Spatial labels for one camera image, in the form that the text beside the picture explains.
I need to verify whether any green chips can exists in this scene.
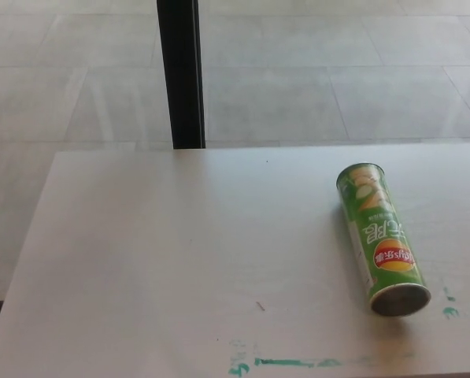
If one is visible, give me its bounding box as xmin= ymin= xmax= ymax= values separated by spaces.
xmin=335 ymin=161 xmax=432 ymax=318

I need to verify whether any black window frame post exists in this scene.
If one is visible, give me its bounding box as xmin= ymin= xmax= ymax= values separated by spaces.
xmin=157 ymin=0 xmax=208 ymax=150

